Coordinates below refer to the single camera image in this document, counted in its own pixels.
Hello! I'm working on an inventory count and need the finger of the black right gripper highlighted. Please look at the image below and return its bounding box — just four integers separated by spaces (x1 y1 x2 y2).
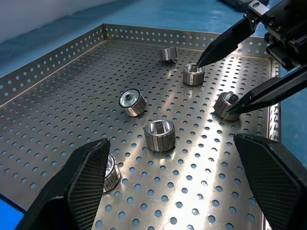
226 69 307 115
196 18 255 68

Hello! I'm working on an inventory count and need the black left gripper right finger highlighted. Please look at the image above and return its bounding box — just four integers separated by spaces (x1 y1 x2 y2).
233 133 307 230

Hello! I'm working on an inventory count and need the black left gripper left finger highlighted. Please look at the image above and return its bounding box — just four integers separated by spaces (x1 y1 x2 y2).
14 138 111 230

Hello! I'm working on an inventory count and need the metal nut on metal tray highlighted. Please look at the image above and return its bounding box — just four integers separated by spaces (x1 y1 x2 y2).
160 46 178 65

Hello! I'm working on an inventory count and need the perforated metal tray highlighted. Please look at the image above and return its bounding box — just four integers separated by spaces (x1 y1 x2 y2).
0 23 281 230

